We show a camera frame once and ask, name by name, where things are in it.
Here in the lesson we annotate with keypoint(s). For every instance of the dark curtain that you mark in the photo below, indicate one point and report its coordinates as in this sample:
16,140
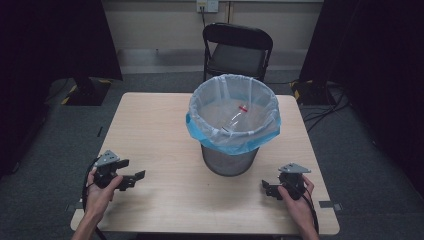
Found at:
50,50
376,66

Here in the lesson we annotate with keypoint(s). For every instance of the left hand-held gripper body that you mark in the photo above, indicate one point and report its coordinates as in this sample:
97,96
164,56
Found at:
106,168

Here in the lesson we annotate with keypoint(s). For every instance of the black folding chair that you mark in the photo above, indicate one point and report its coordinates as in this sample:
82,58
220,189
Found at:
237,53

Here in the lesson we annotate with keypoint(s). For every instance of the person's right hand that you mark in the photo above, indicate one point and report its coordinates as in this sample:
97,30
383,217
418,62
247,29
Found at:
298,208

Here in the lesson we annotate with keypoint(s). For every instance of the white wall socket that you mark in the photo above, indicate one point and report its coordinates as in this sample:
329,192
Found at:
207,5

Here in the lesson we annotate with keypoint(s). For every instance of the person's left hand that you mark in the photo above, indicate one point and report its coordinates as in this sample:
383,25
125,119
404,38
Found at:
100,196

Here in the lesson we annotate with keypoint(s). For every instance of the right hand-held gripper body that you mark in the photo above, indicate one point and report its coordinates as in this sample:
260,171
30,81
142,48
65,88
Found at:
293,181

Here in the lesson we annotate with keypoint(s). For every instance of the grey floor tape strip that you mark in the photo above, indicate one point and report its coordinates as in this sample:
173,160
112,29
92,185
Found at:
330,205

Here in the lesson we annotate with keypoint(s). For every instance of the grey metal mesh trash bin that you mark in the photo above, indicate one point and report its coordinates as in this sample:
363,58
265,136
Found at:
229,162

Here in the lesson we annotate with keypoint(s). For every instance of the black stand base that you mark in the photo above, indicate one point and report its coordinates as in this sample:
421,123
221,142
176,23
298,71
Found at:
87,91
311,92

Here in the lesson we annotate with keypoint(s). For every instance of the blue and white bin bag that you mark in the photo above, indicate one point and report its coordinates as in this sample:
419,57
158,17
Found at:
233,116

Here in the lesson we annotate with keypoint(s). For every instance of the clear plastic bottle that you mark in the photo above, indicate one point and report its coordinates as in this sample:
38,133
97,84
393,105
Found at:
235,119

